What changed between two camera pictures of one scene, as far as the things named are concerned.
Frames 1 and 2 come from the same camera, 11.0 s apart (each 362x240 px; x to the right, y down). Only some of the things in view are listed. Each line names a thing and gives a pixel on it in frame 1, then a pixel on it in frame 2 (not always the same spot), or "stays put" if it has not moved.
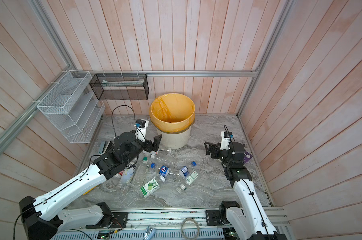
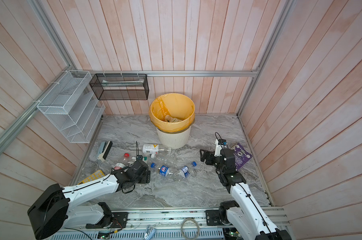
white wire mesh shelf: x=73 y=106 stays put
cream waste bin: x=175 y=140 stays put
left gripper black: x=149 y=148 -> x=146 y=177
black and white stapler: x=104 y=146 stays put
